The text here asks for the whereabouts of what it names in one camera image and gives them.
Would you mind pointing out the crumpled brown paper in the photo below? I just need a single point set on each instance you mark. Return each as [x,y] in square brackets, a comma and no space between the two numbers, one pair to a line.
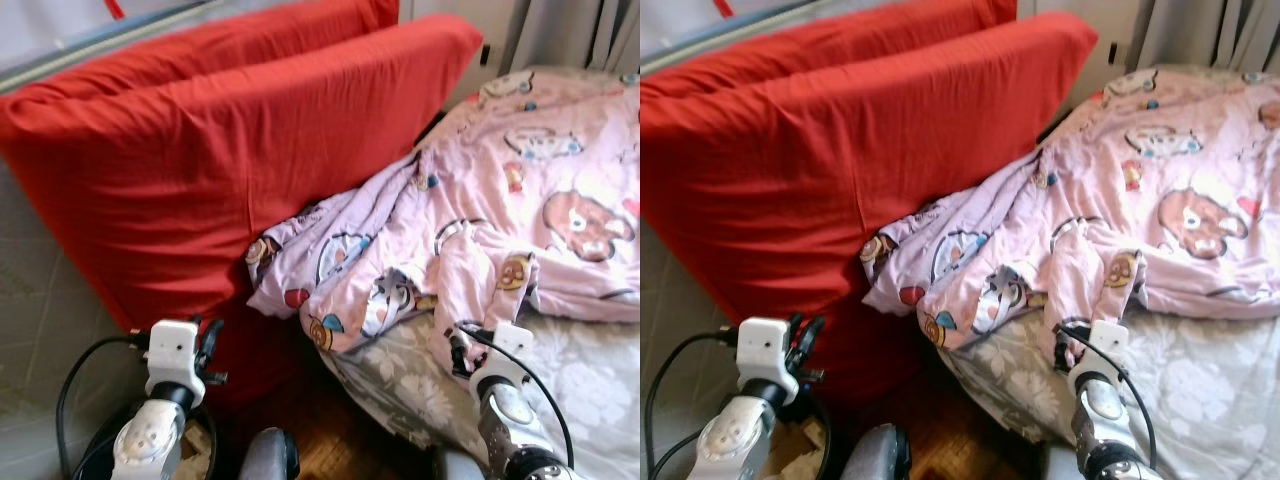
[795,460]
[195,455]

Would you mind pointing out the grey robot left leg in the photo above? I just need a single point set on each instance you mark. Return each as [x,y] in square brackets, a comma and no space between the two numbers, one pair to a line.
[268,458]
[875,458]

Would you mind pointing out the grey robot leg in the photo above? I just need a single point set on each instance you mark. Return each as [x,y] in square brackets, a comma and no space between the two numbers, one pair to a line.
[1065,468]
[460,468]
[268,458]
[875,458]

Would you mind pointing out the grey robot right leg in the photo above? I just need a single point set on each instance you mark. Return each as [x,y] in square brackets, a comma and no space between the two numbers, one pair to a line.
[1065,468]
[460,468]

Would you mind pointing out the quilted mattress with green edge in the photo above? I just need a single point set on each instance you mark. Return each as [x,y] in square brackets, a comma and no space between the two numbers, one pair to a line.
[40,320]
[665,330]

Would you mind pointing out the bed with grey floral sheet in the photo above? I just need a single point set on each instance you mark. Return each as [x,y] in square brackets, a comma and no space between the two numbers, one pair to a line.
[1220,400]
[590,400]

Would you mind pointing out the large red cushion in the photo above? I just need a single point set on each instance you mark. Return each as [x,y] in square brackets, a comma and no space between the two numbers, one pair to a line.
[820,180]
[200,180]

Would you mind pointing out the pink cartoon print blanket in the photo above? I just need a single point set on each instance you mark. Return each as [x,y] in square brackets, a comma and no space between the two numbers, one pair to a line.
[1120,200]
[500,200]

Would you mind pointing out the grey curtain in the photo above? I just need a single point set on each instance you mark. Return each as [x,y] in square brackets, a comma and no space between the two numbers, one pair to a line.
[580,30]
[1210,28]

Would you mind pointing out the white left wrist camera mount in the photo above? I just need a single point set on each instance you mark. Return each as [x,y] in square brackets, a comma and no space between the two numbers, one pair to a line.
[172,350]
[765,348]

